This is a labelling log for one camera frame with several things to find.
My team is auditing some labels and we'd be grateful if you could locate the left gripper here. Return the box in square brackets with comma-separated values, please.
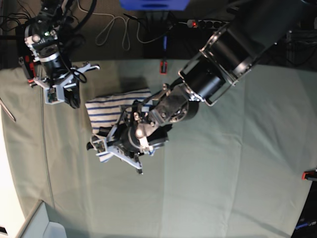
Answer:
[86, 119, 168, 174]

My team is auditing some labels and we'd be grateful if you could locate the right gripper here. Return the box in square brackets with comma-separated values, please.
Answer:
[34, 62, 100, 109]

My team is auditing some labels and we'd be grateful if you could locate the blue white striped t-shirt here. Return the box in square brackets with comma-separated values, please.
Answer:
[85, 88, 151, 169]

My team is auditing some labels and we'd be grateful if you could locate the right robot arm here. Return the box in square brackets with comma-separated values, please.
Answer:
[24, 0, 100, 109]

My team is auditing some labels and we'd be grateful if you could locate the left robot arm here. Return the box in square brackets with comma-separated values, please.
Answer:
[86, 0, 317, 174]

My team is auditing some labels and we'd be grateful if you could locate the red black clamp left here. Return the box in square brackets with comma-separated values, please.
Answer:
[19, 55, 37, 87]

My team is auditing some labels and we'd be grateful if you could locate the red black clamp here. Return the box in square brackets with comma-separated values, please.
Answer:
[302, 170, 317, 182]
[159, 59, 167, 75]
[19, 55, 37, 87]

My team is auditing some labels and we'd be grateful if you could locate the red black clamp top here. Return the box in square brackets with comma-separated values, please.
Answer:
[159, 59, 167, 75]

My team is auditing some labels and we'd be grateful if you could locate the green table cloth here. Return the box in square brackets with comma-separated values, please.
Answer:
[0, 65, 317, 238]

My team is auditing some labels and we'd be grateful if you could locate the blue box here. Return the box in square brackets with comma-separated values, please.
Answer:
[119, 0, 190, 11]

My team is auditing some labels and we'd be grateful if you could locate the white bin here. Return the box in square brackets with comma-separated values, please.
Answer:
[16, 200, 67, 238]

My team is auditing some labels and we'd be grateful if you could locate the white power strip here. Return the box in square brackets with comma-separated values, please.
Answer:
[186, 19, 228, 30]

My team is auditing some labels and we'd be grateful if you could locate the red black clamp right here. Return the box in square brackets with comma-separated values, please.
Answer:
[302, 170, 317, 182]

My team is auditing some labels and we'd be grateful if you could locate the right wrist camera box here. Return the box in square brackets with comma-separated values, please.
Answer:
[43, 85, 65, 105]

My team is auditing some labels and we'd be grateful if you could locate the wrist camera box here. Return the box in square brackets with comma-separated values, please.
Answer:
[91, 139, 108, 156]
[43, 85, 65, 105]

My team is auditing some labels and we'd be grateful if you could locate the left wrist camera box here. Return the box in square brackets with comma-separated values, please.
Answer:
[91, 139, 108, 156]

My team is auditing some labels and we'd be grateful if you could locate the white looped cable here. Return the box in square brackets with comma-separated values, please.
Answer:
[78, 0, 149, 51]

